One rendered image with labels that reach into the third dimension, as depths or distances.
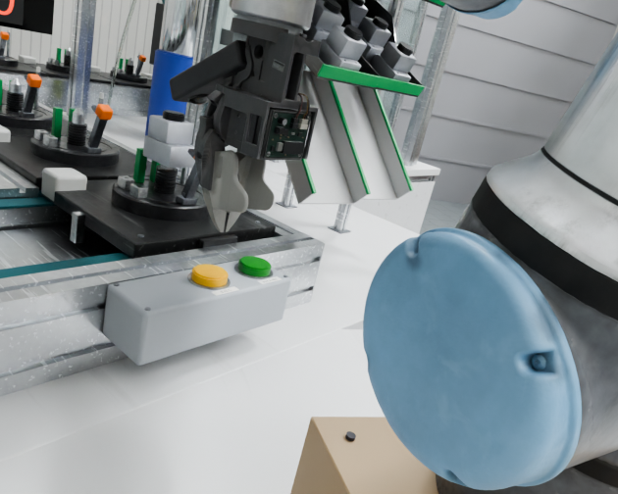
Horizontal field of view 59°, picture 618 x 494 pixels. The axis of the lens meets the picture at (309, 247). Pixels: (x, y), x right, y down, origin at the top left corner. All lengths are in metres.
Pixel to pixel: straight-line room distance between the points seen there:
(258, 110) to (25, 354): 0.32
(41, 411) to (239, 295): 0.22
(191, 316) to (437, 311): 0.37
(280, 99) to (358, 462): 0.31
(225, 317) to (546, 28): 6.28
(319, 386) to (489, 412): 0.45
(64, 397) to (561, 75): 6.67
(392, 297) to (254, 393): 0.38
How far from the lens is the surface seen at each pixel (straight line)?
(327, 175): 0.97
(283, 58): 0.51
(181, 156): 0.78
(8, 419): 0.58
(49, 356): 0.60
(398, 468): 0.46
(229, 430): 0.57
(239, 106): 0.52
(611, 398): 0.26
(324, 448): 0.45
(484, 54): 6.25
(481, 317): 0.23
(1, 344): 0.57
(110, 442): 0.55
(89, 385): 0.61
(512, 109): 6.62
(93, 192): 0.84
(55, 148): 0.98
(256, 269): 0.65
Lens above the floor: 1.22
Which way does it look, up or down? 19 degrees down
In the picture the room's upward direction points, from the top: 13 degrees clockwise
